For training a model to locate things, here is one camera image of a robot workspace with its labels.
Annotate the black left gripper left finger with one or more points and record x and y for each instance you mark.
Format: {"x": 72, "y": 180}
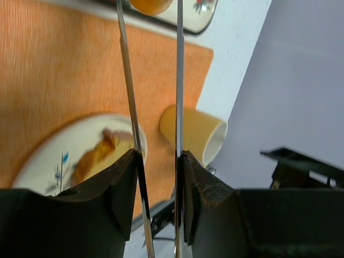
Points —
{"x": 92, "y": 219}

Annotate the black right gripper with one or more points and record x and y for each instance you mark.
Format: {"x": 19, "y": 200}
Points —
{"x": 293, "y": 170}

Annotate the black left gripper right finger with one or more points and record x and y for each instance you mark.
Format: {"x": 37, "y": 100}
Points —
{"x": 287, "y": 222}

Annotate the speckled toast bread slice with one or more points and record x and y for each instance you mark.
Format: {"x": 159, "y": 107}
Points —
{"x": 112, "y": 146}

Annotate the orange oval bun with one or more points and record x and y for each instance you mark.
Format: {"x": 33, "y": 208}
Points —
{"x": 151, "y": 7}

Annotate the white and blue plate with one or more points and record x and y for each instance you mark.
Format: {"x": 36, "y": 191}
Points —
{"x": 49, "y": 169}

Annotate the yellow mug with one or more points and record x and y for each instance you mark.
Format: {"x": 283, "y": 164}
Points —
{"x": 203, "y": 134}

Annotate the orange cloth placemat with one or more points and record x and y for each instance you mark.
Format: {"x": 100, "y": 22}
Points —
{"x": 59, "y": 64}

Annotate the strawberry pattern white tray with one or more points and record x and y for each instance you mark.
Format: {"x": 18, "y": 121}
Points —
{"x": 197, "y": 15}

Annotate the aluminium frame rail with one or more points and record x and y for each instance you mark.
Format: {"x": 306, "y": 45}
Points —
{"x": 155, "y": 211}

